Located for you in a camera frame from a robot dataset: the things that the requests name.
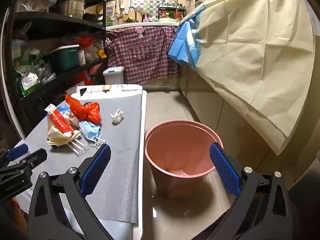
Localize white kitchen counter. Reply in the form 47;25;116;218
106;21;180;30

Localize blue printed cloth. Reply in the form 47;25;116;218
168;5;208;68

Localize red plastic bag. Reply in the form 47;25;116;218
65;94;102;125

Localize metal kitchen faucet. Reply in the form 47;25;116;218
125;6;138;22

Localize red plaid shirt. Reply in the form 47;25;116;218
105;26;181;84

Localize green and white packet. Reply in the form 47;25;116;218
20;71;42;97

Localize blue face mask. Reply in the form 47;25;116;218
79;120;107;150

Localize white folding table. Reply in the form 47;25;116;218
7;90;148;240

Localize cream cloth sheet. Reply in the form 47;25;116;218
195;0;315;155

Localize black spice rack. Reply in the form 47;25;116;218
157;3;185;20

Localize red and white box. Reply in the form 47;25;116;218
44;104;75;134

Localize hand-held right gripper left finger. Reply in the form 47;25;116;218
28;144;115;240

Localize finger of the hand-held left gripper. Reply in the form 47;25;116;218
7;148;48;169
0;144;29;162

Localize cream paper bag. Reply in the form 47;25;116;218
46;125;82;147

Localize orange cardboard box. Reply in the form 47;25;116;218
84;69;100;85

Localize clear plastic tubes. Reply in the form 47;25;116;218
64;139;88;157

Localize pink plastic bucket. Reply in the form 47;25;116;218
144;120;224;200

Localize beige kitchen cabinet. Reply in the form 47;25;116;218
179;62;288;188

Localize white lidded bin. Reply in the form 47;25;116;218
103;66;125;85

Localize green printed packet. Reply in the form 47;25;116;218
14;55;44;77

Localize black shelf rack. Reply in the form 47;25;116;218
0;0;109;140

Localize white tissue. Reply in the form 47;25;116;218
111;108;125;124

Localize orange plastic bag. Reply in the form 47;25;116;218
75;35;97;50

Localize green cooler box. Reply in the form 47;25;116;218
47;44;81;72

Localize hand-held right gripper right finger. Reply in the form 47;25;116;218
192;142;300;240

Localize stacked steel pots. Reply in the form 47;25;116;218
59;0;87;19

